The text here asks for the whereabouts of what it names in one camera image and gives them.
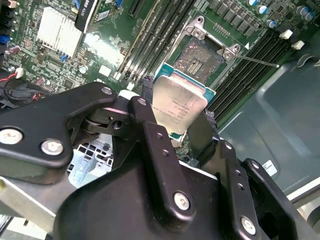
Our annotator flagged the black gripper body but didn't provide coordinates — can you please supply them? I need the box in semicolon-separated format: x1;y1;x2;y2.
53;159;316;240

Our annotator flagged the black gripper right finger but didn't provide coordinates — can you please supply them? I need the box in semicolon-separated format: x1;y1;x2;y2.
187;108;312;240

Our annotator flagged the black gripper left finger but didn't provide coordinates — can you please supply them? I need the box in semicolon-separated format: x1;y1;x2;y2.
0;75;196;226

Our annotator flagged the silver CPU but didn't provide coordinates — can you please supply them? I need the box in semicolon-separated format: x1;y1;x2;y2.
151;62;217;148

